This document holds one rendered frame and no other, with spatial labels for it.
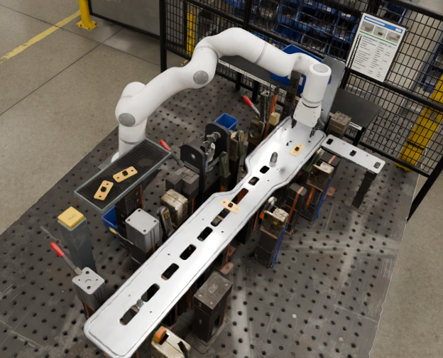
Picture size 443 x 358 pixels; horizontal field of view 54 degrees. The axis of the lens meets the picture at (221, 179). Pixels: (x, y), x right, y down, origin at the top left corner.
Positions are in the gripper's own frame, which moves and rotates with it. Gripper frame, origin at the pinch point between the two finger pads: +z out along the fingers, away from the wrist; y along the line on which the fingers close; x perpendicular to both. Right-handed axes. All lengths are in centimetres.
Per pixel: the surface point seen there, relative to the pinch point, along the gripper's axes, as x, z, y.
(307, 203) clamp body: -8.2, 31.9, 15.0
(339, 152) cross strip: 11.9, 12.7, 16.2
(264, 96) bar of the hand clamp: -1.7, -8.3, -20.4
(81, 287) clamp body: -108, 6, -21
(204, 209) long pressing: -54, 12, -12
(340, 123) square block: 23.9, 6.8, 9.1
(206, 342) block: -87, 39, 15
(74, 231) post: -98, 0, -35
